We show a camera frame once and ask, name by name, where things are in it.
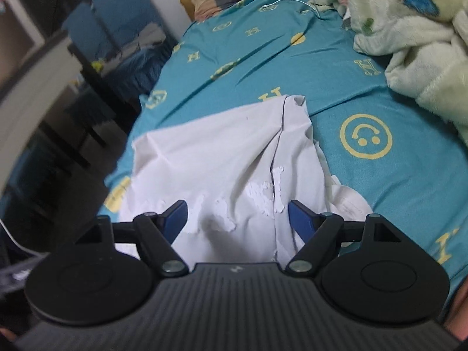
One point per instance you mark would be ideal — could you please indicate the grey cloth on chair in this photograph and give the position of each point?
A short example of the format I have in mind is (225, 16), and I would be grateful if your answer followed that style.
(150, 35)

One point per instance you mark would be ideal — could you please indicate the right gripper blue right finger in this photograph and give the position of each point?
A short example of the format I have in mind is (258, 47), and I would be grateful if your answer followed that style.
(321, 236)

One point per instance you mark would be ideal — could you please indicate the blue covered chair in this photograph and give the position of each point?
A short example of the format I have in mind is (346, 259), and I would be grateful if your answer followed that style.
(100, 29)

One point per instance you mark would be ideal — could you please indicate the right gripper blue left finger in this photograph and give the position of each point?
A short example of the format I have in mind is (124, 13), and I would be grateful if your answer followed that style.
(156, 234)

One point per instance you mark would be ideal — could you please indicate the white polo shirt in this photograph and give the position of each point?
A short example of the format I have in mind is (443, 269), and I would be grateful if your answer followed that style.
(237, 172)

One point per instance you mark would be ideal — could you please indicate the white dark-edged table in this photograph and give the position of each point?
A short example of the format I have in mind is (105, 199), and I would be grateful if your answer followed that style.
(30, 93)

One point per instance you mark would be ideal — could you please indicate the teal patterned bed sheet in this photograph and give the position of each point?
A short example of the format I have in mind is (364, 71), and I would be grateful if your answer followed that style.
(405, 162)

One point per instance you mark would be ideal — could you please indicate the green plush blanket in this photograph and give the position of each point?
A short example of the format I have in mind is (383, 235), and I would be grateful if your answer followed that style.
(427, 44)

